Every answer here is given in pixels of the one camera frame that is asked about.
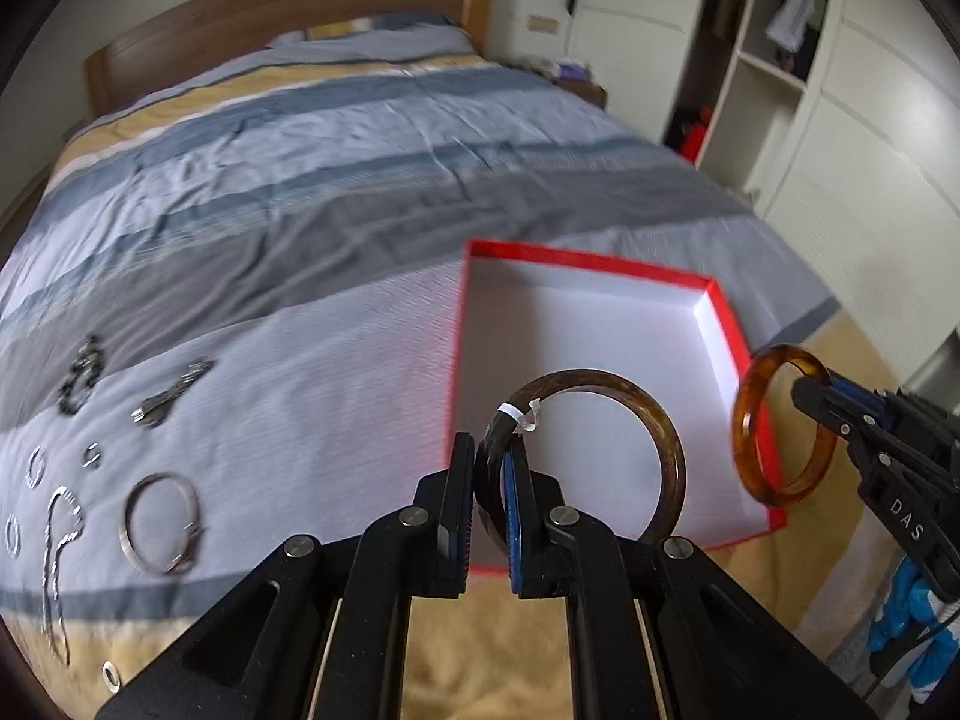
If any amber orange bangle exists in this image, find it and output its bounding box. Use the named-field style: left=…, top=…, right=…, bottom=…
left=731, top=344, right=838, bottom=509

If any dark beaded bracelet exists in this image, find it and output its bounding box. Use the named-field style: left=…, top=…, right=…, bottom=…
left=56, top=333, right=106, bottom=416

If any thin silver bangle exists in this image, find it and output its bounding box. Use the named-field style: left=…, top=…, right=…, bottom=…
left=117, top=472, right=202, bottom=577

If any wooden nightstand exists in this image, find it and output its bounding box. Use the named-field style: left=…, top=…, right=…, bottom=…
left=523, top=59, right=607, bottom=109

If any red jewelry box tray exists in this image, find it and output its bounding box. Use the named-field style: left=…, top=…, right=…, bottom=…
left=454, top=241, right=788, bottom=550

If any silver chain bracelet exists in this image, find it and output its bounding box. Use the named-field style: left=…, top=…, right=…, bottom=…
left=130, top=358, right=217, bottom=430

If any blue white gloved right hand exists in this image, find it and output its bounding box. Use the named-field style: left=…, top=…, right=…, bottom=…
left=867, top=557, right=958, bottom=704

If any silver pearl necklace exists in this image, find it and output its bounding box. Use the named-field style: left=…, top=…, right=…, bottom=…
left=40, top=484, right=86, bottom=668

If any dark brown bangle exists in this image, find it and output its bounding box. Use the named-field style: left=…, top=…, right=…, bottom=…
left=473, top=369, right=686, bottom=551

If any striped duvet cover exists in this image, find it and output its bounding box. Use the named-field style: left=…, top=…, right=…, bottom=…
left=2, top=49, right=893, bottom=718

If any wooden headboard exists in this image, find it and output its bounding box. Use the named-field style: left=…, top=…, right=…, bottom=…
left=83, top=0, right=493, bottom=117

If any white wardrobe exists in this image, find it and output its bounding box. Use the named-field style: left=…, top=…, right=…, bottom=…
left=568, top=0, right=958, bottom=379

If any grey pillow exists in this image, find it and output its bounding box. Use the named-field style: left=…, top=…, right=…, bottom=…
left=267, top=16, right=477, bottom=64

